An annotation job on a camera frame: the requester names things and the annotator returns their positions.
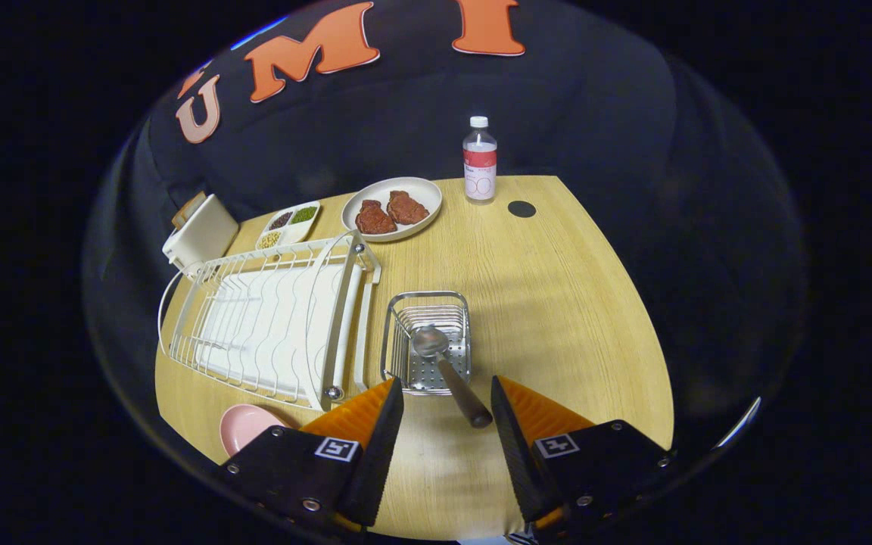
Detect white drain tray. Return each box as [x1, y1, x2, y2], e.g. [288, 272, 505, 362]
[198, 261, 346, 398]

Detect beige plate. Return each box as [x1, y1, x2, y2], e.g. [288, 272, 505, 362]
[341, 176, 444, 243]

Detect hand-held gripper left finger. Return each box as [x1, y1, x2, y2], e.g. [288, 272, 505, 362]
[216, 376, 405, 534]

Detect white wire dish rack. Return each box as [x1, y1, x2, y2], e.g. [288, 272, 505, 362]
[157, 231, 382, 412]

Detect metal spoon with dark handle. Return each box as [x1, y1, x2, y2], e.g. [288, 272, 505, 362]
[411, 324, 494, 429]

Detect pink plate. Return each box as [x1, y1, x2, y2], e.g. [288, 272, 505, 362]
[220, 403, 289, 457]

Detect clear bottle with red label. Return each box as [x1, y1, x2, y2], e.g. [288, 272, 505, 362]
[462, 116, 498, 205]

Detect brown meat piece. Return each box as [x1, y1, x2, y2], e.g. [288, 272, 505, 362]
[355, 199, 398, 235]
[387, 190, 431, 226]

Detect white divided tray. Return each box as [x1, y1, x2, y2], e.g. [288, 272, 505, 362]
[255, 200, 322, 251]

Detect white toaster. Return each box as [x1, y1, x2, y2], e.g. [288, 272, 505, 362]
[162, 194, 241, 275]

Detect silver wire basket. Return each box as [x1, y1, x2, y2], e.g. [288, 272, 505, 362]
[381, 291, 473, 396]

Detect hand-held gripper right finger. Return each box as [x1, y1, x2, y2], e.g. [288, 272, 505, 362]
[490, 375, 679, 540]

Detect toast slices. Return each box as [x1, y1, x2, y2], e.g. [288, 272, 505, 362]
[172, 191, 207, 228]

